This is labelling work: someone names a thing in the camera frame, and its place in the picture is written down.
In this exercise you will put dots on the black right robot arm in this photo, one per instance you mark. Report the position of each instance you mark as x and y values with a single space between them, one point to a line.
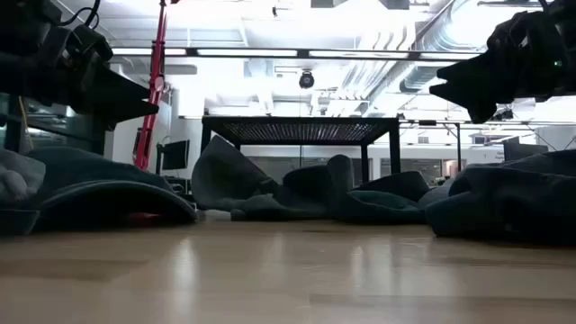
562 6

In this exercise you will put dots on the silver ventilation duct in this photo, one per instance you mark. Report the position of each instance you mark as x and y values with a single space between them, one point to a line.
414 81

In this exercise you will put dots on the black mesh rack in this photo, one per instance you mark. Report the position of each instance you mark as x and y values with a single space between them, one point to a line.
301 130

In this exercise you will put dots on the black ceiling light fixture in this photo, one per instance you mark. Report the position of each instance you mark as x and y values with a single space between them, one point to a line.
504 3

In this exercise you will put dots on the black metal frame stand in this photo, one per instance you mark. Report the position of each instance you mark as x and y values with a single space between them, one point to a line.
427 122

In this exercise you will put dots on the red desk lamp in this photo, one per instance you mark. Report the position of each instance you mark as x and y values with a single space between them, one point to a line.
155 85

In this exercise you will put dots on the black ceiling spotlight cluster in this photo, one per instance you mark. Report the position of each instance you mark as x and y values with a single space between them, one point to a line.
504 115

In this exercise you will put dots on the black ceiling light track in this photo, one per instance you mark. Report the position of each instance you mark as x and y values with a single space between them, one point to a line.
302 53

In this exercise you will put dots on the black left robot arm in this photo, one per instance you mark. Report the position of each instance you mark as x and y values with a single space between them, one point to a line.
22 22

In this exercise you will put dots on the black computer monitor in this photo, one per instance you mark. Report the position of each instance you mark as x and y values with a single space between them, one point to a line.
175 155
522 150

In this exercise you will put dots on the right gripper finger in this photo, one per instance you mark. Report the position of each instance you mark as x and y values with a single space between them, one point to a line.
472 67
472 101

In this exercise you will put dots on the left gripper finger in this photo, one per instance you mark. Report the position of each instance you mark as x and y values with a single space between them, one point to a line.
126 112
117 90

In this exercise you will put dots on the black dome ceiling camera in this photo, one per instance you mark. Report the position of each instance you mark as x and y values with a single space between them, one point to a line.
306 81

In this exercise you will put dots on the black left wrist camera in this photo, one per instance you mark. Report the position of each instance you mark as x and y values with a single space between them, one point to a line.
92 42

